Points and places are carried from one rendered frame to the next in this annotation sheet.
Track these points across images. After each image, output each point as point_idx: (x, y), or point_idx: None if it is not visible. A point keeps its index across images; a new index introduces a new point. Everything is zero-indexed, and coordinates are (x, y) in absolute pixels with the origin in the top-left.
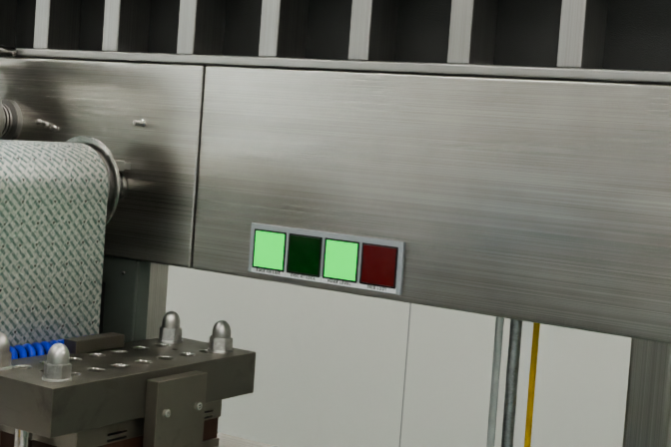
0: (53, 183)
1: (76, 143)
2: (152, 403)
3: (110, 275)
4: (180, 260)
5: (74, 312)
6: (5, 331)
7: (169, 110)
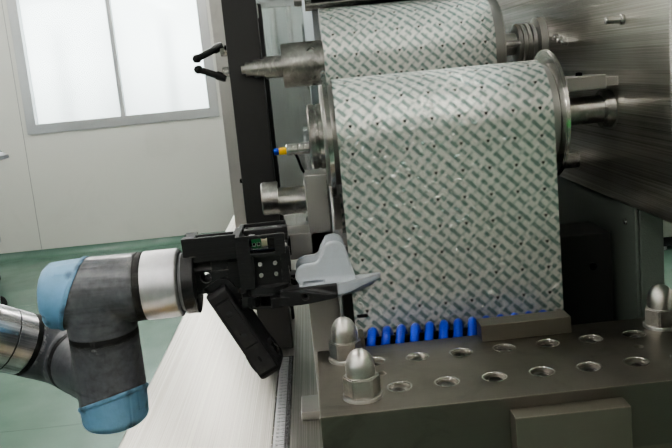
0: (455, 120)
1: (525, 61)
2: (514, 446)
3: (616, 224)
4: (665, 213)
5: (515, 280)
6: (404, 305)
7: None
